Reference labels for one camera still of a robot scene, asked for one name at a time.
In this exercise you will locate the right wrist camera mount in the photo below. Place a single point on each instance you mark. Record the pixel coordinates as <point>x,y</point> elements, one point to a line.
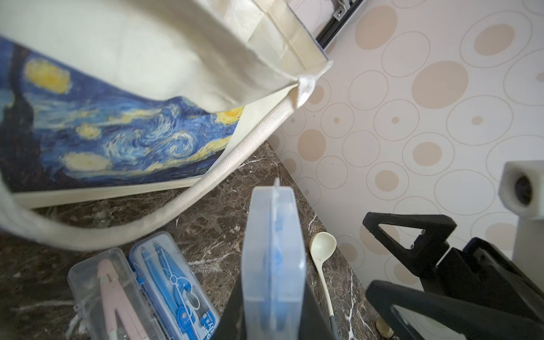
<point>521,192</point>

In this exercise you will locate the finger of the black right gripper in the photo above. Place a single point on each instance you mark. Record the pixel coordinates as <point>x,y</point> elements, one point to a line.
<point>427,249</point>
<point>471,320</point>

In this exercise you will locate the cream canvas tote bag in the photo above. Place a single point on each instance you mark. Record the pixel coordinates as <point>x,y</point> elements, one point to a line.
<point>109,98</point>

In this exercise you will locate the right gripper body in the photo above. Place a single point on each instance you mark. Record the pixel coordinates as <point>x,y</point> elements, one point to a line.
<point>480,274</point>

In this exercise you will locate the blue compass clear case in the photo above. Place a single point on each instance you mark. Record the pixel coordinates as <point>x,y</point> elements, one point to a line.
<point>172,289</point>

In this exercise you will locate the red label clear case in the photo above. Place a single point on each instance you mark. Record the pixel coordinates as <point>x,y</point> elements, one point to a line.
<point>273,264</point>

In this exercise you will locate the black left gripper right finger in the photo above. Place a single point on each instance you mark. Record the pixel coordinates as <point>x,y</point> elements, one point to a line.
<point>315,325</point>

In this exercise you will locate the pink compass case upper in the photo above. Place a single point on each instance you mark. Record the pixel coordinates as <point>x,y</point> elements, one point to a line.
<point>109,299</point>

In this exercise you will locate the small brown glass bottle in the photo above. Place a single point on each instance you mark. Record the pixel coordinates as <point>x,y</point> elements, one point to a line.
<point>384,329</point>

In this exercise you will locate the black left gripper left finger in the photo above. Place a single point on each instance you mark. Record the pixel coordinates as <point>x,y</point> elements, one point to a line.
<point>232,323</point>

